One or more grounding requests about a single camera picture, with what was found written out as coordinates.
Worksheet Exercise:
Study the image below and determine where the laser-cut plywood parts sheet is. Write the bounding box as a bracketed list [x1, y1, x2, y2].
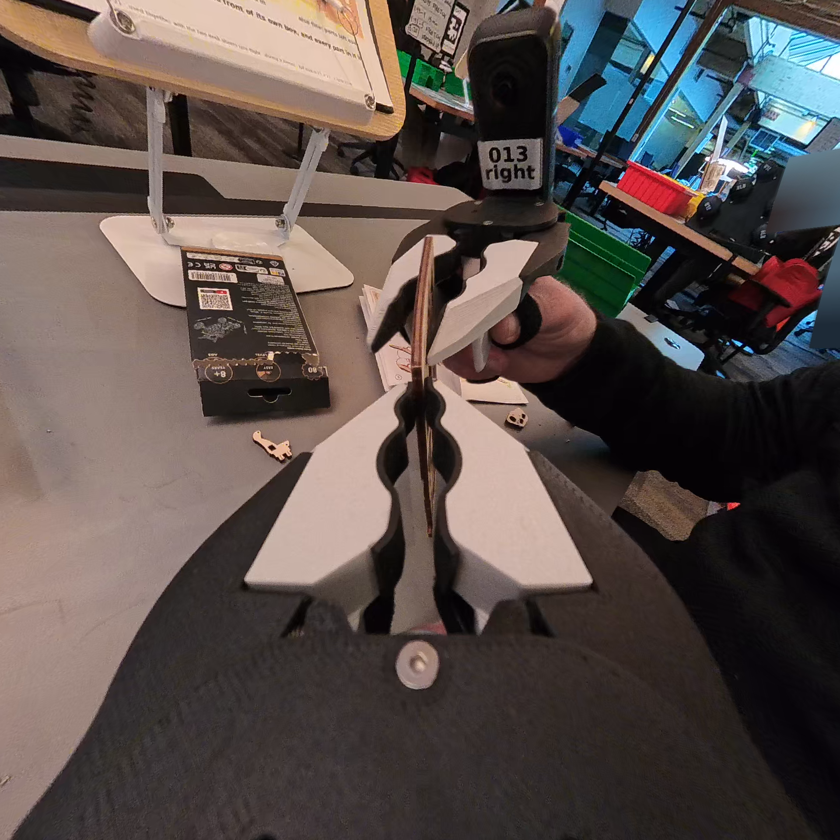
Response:
[410, 236, 439, 538]

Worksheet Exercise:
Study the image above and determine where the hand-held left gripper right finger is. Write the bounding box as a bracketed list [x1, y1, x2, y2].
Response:
[430, 379, 593, 634]

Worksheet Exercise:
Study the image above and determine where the green plastic bin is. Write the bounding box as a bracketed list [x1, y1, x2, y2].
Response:
[554, 210, 652, 320]

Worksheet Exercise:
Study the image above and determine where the white instruction booklet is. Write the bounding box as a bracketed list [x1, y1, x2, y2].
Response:
[359, 283, 529, 404]

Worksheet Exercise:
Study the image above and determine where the person's black clothing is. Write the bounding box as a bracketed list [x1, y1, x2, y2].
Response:
[617, 361, 840, 840]

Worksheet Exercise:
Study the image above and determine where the white rounded panel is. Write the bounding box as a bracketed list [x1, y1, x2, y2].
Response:
[617, 302, 706, 375]

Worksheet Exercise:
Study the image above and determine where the red fabric chair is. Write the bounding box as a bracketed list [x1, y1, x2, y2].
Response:
[725, 256, 821, 355]

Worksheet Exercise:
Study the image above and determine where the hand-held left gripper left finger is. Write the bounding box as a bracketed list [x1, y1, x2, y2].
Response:
[244, 386, 414, 634]

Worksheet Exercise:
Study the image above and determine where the person's right hand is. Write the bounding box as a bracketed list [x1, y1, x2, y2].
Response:
[448, 274, 598, 385]

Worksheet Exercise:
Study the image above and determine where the red plastic bin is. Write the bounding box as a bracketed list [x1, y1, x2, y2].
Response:
[617, 159, 700, 217]

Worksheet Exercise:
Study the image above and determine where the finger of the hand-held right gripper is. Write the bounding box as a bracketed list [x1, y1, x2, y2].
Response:
[427, 239, 540, 368]
[371, 244, 424, 357]

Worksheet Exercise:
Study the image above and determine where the white framed instruction sheet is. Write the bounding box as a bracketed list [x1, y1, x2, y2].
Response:
[88, 0, 395, 126]

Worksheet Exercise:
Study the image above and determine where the wooden background table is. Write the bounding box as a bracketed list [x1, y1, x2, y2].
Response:
[600, 180, 762, 277]

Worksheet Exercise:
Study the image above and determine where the black cardboard kit box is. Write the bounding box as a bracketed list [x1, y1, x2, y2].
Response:
[180, 246, 331, 417]

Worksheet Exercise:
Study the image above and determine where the wooden stand board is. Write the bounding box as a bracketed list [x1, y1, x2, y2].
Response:
[0, 0, 408, 142]

